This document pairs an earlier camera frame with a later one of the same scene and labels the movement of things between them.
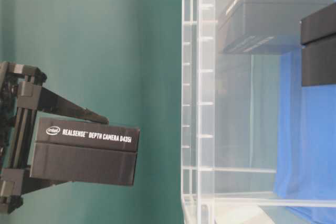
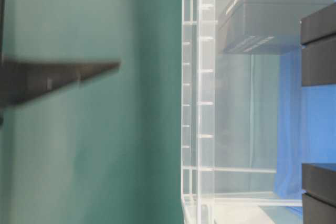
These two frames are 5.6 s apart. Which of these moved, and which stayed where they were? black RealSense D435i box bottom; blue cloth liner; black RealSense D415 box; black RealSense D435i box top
Moved: black RealSense D435i box bottom
Stayed: black RealSense D415 box; blue cloth liner; black RealSense D435i box top
